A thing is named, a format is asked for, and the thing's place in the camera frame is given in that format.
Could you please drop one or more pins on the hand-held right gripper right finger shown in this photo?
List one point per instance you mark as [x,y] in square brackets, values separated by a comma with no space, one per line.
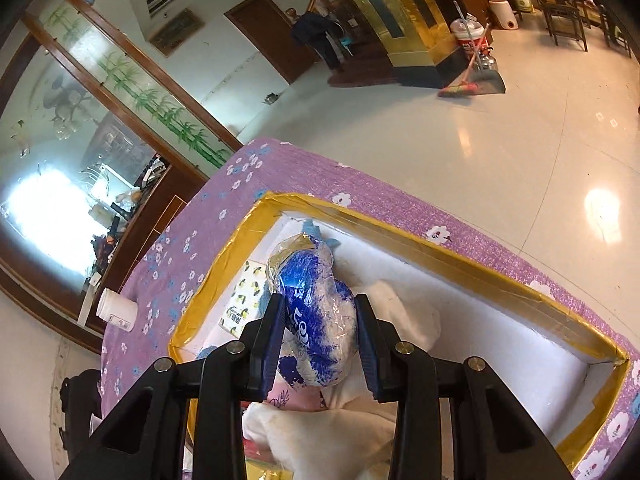
[370,355]

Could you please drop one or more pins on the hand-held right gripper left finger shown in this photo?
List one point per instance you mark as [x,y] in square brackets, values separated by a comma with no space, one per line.
[272,355]

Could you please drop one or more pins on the pink rose tissue pack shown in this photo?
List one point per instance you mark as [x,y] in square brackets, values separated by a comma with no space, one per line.
[295,400]

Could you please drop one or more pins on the blue and white plastic pack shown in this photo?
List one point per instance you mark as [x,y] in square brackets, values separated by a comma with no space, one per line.
[315,310]

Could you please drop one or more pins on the white foam box yellow tape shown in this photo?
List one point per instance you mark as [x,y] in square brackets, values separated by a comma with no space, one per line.
[500,340]

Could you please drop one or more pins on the lemon print tissue pack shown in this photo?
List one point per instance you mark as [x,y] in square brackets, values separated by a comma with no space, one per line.
[240,305]

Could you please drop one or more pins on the white plastic jar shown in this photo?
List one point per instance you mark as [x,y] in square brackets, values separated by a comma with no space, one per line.
[117,310]

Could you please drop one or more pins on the wooden sideboard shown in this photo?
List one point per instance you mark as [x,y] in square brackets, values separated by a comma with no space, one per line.
[150,220]

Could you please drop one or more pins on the purple floral tablecloth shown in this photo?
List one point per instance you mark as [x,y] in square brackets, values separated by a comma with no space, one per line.
[300,170]

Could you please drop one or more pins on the black bag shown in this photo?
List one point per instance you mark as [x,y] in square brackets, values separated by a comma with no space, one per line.
[80,400]

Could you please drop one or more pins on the bamboo print glass panel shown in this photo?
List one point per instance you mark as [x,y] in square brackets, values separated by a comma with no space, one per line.
[145,95]

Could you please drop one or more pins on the grey dustpan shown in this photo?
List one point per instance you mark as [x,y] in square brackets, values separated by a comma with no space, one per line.
[487,82]

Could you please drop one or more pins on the brown wooden door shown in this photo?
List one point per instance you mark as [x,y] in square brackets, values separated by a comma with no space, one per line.
[270,35]

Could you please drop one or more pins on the red and white bucket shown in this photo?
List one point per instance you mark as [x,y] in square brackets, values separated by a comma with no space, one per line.
[467,35]

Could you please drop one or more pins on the framed picture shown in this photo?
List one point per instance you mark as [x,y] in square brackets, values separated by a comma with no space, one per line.
[175,30]

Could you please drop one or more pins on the gold pillar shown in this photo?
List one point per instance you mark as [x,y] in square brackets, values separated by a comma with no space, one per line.
[395,15]

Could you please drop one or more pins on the white humidifier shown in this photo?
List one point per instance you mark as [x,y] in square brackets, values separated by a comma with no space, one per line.
[502,12]

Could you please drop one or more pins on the dark wooden chair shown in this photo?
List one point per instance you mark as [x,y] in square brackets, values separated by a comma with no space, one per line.
[615,30]
[555,5]

